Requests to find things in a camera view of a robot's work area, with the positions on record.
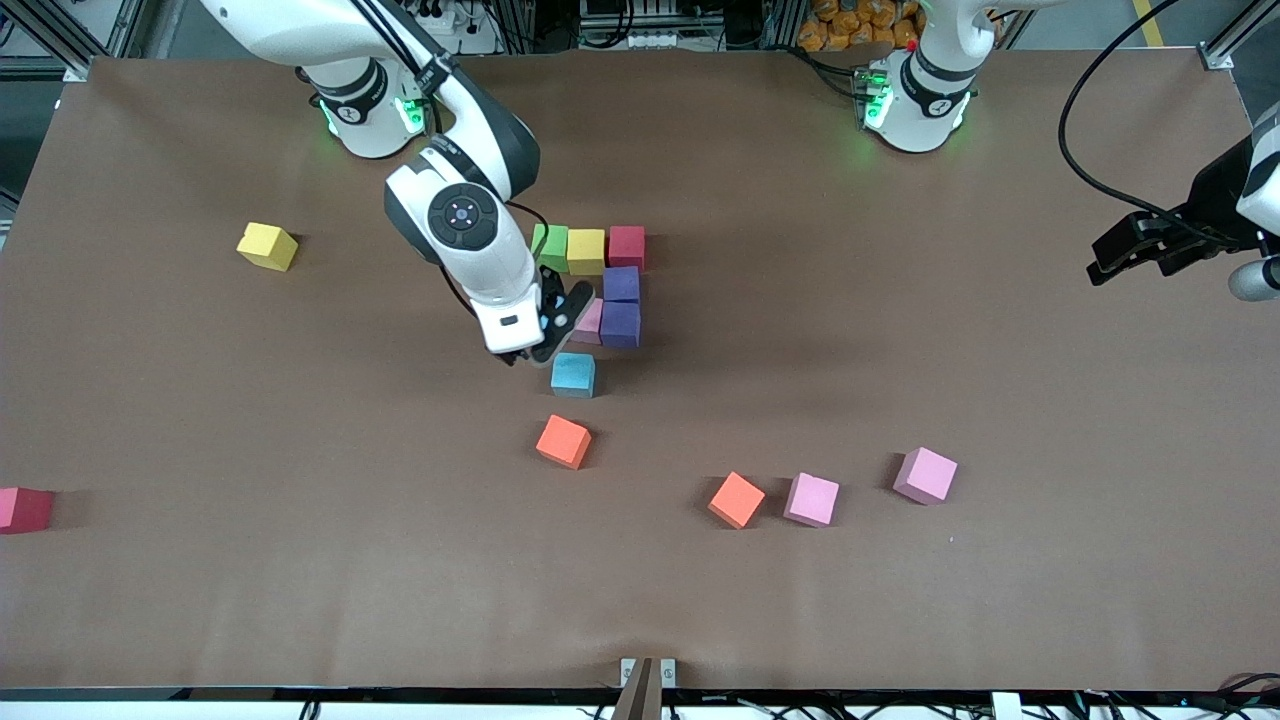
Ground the pile of orange bags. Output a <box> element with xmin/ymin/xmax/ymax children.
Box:
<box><xmin>798</xmin><ymin>0</ymin><xmax>923</xmax><ymax>53</ymax></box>

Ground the blue foam cube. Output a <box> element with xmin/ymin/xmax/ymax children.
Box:
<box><xmin>550</xmin><ymin>352</ymin><xmax>597</xmax><ymax>399</ymax></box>

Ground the tan vertical strut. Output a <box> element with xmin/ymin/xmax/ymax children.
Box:
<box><xmin>612</xmin><ymin>657</ymin><xmax>656</xmax><ymax>720</ymax></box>

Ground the orange foam cube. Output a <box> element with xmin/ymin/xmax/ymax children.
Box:
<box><xmin>708</xmin><ymin>470</ymin><xmax>767</xmax><ymax>530</ymax></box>
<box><xmin>535</xmin><ymin>414</ymin><xmax>593</xmax><ymax>471</ymax></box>

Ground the white power strip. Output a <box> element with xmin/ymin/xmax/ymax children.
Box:
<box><xmin>415</xmin><ymin>0</ymin><xmax>501</xmax><ymax>56</ymax></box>

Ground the aluminium frame rail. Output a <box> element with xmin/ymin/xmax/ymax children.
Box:
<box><xmin>1200</xmin><ymin>0</ymin><xmax>1280</xmax><ymax>71</ymax></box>
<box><xmin>0</xmin><ymin>0</ymin><xmax>166</xmax><ymax>81</ymax></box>

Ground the small metal table bracket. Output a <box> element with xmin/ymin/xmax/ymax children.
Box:
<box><xmin>620</xmin><ymin>657</ymin><xmax>678</xmax><ymax>691</ymax></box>

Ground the red foam cube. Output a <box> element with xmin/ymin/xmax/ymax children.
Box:
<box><xmin>608</xmin><ymin>225</ymin><xmax>647</xmax><ymax>273</ymax></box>
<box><xmin>0</xmin><ymin>486</ymin><xmax>55</xmax><ymax>536</ymax></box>

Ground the yellow foam cube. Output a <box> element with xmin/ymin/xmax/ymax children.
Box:
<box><xmin>566</xmin><ymin>229</ymin><xmax>608</xmax><ymax>277</ymax></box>
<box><xmin>236</xmin><ymin>221</ymin><xmax>300</xmax><ymax>273</ymax></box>

